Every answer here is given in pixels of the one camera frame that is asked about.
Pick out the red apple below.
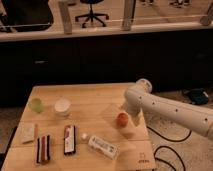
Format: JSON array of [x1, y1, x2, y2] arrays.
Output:
[[116, 113, 128, 127]]

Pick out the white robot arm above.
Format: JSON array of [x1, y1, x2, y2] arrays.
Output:
[[123, 79, 213, 141]]

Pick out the white paper cup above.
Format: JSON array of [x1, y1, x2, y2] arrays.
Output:
[[54, 98, 71, 116]]

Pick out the green plastic cup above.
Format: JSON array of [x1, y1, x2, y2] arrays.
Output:
[[28, 98, 43, 113]]

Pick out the white plastic bottle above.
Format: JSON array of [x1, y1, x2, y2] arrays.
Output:
[[81, 133, 118, 159]]

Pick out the dark blue bag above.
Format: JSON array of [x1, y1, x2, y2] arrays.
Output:
[[183, 89, 209, 105]]

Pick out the red white snack bar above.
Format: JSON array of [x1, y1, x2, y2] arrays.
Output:
[[64, 125, 76, 155]]

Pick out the pale wrapped packet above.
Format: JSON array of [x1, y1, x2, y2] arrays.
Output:
[[20, 123, 36, 143]]

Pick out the black office chair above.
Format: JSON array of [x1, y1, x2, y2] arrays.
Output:
[[75, 0, 109, 28]]

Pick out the black floor cable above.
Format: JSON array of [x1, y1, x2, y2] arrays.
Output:
[[146, 124, 194, 171]]

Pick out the wooden post middle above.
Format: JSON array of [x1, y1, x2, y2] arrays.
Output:
[[122, 0, 136, 31]]

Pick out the wooden post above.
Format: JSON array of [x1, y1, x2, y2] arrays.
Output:
[[122, 0, 136, 31], [58, 0, 72, 34]]

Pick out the wooden post left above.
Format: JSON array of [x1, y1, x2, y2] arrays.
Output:
[[58, 0, 72, 34]]

